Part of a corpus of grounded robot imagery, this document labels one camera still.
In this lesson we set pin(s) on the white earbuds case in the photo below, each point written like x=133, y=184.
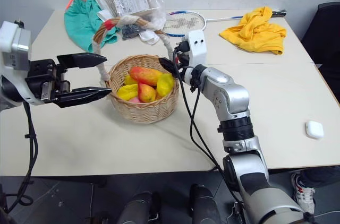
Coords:
x=314, y=129

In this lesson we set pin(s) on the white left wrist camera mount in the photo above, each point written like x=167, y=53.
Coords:
x=10, y=38

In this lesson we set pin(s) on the yellow cloth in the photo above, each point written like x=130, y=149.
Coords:
x=255, y=35

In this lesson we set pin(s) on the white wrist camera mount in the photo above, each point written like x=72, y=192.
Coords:
x=197, y=46
x=10, y=38

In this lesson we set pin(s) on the dark trouser leg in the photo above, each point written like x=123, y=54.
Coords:
x=321, y=176

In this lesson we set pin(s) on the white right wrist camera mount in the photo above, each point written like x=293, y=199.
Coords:
x=197, y=46

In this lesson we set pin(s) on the green cloth bag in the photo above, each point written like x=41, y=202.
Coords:
x=79, y=27

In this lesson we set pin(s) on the long red orange mango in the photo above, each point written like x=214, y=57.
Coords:
x=146, y=75

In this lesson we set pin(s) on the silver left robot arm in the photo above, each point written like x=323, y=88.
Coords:
x=8, y=90

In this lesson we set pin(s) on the large yellow mango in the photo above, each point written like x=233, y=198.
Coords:
x=165, y=84

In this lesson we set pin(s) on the black chair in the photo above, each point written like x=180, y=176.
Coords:
x=326, y=38

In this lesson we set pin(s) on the yellow lumpy fruit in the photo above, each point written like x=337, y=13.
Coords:
x=127, y=91

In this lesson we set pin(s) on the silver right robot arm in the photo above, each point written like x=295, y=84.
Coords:
x=228, y=94

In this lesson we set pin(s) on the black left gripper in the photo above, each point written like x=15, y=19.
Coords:
x=40, y=75

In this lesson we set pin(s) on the red yellow pear-shaped mango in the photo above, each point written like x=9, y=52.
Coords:
x=146, y=93

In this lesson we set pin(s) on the white red sneaker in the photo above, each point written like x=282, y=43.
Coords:
x=304, y=194

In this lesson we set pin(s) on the badminton racket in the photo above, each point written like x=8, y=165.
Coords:
x=186, y=23

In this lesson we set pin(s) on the small yellow fruit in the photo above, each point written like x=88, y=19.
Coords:
x=130, y=80

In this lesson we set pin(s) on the dark rounded shape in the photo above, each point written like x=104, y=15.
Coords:
x=204, y=205
x=138, y=208

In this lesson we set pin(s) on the small dark packet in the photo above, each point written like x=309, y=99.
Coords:
x=130, y=31

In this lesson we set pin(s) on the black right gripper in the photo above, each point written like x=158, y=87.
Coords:
x=183, y=58

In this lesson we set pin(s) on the pink fruit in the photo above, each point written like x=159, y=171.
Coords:
x=134, y=100

